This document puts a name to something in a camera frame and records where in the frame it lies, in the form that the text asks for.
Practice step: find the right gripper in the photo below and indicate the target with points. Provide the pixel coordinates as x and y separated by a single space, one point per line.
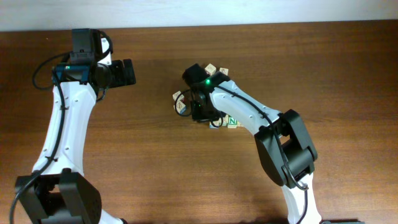
195 113

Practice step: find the green sided picture block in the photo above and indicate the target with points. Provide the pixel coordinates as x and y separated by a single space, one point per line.
213 126

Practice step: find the green letter N block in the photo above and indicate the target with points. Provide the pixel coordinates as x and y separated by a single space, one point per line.
232 122

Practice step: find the pretzel picture wooden block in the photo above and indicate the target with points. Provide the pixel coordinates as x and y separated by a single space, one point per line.
225 120

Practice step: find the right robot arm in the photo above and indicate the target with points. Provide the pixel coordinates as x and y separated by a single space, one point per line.
286 150

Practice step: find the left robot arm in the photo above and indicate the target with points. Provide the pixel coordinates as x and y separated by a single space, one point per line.
57 191

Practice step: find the leaf picture blue block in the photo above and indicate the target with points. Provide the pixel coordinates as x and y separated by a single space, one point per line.
180 107

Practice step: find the bunny picture wooden block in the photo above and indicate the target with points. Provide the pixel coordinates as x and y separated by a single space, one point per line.
178 96

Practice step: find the block with red side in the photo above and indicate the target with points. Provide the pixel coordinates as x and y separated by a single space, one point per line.
210 69

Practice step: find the carrot picture wooden block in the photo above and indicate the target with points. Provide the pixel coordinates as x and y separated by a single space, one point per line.
224 70

